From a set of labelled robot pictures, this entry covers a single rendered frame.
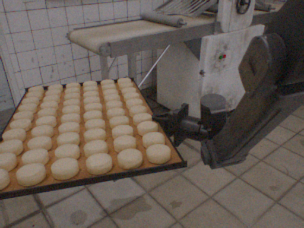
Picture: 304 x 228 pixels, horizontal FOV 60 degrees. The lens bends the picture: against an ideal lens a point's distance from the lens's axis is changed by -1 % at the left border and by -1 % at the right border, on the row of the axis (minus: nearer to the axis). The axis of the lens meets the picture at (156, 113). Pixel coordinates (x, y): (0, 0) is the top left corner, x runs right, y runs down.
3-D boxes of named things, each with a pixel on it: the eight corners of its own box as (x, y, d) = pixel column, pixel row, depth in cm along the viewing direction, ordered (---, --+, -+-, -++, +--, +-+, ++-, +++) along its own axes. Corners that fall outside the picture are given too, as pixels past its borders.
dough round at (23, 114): (35, 116, 76) (34, 109, 75) (31, 123, 72) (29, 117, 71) (18, 117, 76) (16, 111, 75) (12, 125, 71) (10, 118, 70)
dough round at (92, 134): (99, 132, 66) (98, 125, 65) (110, 140, 63) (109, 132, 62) (81, 139, 63) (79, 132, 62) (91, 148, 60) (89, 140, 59)
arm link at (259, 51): (276, 73, 21) (402, 50, 22) (252, 18, 23) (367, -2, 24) (201, 174, 61) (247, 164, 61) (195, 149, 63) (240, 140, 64)
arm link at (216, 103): (205, 169, 59) (243, 161, 59) (205, 129, 52) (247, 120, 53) (191, 135, 69) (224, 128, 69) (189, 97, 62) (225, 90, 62)
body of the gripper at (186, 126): (182, 101, 70) (209, 107, 67) (181, 135, 75) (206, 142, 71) (170, 110, 65) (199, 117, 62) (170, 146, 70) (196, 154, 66)
